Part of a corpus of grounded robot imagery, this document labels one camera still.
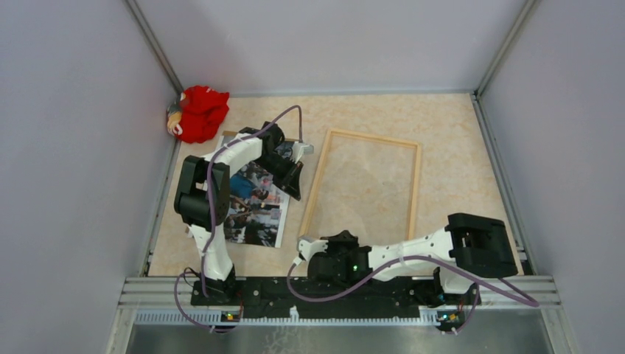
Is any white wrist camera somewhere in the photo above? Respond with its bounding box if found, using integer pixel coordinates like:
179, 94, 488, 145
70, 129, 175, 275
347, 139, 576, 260
291, 142, 314, 162
293, 236, 328, 265

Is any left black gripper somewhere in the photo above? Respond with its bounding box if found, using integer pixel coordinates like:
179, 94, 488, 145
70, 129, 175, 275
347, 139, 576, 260
253, 152, 303, 200

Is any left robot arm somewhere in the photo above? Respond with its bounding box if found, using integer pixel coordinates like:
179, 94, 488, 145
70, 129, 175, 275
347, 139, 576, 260
174, 122, 314, 305

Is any red crumpled cloth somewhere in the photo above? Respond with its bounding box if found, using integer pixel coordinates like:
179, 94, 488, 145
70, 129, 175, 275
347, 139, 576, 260
166, 86, 230, 144

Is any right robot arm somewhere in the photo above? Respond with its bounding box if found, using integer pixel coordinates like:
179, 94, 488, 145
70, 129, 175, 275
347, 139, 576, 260
295, 213, 519, 304

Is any wooden picture frame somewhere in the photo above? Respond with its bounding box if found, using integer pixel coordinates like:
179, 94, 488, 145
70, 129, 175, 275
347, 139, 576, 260
298, 128, 422, 242

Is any printed photo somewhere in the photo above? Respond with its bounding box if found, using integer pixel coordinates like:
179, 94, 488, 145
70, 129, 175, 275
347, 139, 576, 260
218, 136, 294, 248

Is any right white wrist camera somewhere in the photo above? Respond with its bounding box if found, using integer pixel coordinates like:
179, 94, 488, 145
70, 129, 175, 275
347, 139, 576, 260
293, 236, 328, 265

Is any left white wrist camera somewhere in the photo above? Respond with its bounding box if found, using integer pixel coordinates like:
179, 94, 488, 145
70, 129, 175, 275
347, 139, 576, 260
291, 142, 314, 162

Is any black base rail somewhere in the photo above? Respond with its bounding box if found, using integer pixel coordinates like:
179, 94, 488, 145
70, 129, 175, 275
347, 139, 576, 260
190, 277, 475, 319

